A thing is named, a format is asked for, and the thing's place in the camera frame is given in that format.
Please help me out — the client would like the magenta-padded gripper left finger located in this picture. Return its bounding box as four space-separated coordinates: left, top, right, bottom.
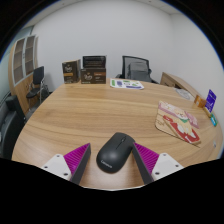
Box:
40 143 92 185

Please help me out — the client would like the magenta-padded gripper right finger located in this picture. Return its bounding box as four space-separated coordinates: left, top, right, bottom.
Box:
132 142 184 185

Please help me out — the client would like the black computer mouse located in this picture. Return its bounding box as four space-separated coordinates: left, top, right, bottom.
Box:
96 131 136 174

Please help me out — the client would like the pink printed mouse pad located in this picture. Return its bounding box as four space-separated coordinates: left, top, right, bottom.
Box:
154 100 202 146

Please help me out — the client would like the black leather sofa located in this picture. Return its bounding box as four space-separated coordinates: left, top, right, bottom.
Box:
0 95 27 160

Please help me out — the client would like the green and blue box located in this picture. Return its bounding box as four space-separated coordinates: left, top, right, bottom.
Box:
209 113 219 128

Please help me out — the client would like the small orange box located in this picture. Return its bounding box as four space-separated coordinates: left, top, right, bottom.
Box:
194 94 208 109

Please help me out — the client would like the white sheet with coloured print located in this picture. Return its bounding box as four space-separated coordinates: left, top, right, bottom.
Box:
109 78 145 91

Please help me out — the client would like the wooden side desk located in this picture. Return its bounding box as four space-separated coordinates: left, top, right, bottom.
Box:
159 71 204 101

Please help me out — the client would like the purple standing card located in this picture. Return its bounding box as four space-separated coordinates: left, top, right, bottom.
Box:
204 89 217 114

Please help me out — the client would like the large brown printed box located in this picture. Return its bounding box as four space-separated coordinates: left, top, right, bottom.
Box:
80 55 108 85

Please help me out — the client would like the small brown printed box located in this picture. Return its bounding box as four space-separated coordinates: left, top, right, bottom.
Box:
61 59 82 85

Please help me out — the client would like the black visitor chair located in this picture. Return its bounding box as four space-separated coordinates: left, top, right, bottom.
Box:
25 65 50 108

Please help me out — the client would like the grey mesh office chair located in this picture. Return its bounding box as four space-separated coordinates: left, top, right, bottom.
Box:
115 55 159 84

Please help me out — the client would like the wooden shelf unit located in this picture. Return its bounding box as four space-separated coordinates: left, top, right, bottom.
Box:
7 34 38 114

